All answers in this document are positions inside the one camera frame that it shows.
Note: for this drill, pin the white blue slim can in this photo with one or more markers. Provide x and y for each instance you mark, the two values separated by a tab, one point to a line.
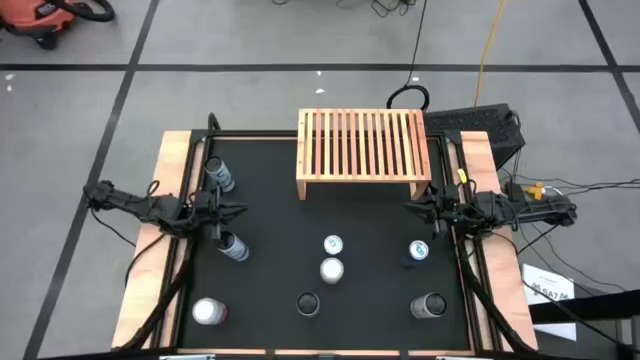
220	175
235	248

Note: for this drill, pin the white pink can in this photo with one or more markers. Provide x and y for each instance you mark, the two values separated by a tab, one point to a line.
207	310
331	270

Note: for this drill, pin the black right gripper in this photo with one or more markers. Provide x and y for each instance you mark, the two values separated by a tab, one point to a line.
447	207

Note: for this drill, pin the yellow tag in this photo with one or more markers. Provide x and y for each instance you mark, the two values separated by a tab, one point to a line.
462	175

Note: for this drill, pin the black beam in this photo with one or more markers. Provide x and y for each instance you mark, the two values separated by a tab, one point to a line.
600	306

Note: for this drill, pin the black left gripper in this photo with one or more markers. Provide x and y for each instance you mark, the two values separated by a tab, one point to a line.
207	209

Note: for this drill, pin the orange shop vacuum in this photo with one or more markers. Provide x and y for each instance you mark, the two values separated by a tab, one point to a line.
35	17

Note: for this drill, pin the teal slim can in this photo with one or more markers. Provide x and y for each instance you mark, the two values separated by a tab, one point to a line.
419	250
333	245

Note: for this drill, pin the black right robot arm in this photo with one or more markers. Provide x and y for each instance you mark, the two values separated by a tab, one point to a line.
525	210

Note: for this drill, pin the white paper sign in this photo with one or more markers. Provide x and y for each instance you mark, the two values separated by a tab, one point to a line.
555	290

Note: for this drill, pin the wooden slatted shelf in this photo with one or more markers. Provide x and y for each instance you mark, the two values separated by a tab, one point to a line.
360	145

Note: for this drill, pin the wooden table edge board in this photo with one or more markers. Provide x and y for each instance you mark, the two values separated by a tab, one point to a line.
172	145
477	150

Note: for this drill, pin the black computer case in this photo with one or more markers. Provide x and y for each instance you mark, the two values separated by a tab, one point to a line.
480	122

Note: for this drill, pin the black table frame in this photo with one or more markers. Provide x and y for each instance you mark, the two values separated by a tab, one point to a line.
250	135

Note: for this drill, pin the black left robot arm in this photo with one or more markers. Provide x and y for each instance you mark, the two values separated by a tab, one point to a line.
150	207

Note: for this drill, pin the yellow plug adapter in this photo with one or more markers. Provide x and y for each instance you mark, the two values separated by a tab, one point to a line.
535	190

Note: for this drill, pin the grey can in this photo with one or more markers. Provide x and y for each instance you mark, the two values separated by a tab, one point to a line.
430	305

